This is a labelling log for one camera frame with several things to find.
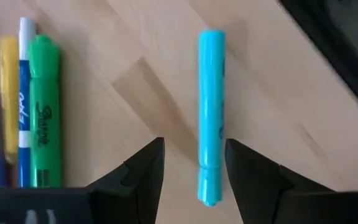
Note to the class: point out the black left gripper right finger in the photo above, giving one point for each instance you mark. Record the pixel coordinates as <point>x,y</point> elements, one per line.
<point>266,199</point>

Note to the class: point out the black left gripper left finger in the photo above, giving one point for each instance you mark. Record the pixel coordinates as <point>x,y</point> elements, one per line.
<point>129,199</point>

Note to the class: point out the teal highlighter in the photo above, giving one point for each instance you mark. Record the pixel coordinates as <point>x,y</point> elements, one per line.
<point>211,109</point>

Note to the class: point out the green highlighter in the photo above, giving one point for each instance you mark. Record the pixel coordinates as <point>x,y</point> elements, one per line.
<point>43,124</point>

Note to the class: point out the blue white Expo marker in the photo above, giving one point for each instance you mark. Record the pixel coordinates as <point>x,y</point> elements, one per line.
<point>24,93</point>

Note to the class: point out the thin yellow marker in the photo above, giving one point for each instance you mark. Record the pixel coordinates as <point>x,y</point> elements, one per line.
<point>8,93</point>

